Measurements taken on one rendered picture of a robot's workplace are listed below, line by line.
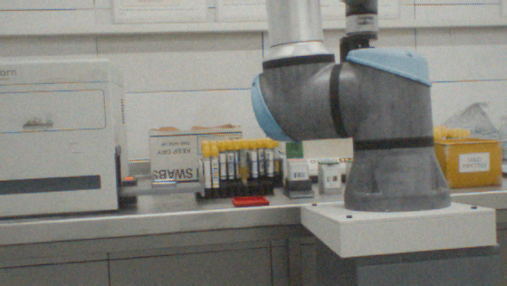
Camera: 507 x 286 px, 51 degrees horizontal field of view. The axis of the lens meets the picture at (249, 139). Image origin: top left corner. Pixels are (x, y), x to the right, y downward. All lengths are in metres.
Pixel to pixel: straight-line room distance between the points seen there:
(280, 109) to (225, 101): 0.90
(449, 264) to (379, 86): 0.25
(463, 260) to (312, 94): 0.30
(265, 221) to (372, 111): 0.38
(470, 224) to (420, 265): 0.08
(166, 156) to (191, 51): 0.47
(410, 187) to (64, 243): 0.66
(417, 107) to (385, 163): 0.09
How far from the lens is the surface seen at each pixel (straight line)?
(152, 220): 1.02
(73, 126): 1.06
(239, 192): 1.15
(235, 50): 1.71
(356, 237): 0.68
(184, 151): 1.34
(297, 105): 0.79
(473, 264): 0.77
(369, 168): 0.76
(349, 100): 0.76
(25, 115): 1.08
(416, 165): 0.75
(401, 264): 0.72
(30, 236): 1.06
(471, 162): 1.25
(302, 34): 0.81
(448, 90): 1.92
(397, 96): 0.75
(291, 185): 1.13
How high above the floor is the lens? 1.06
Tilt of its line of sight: 3 degrees down
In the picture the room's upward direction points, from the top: 2 degrees counter-clockwise
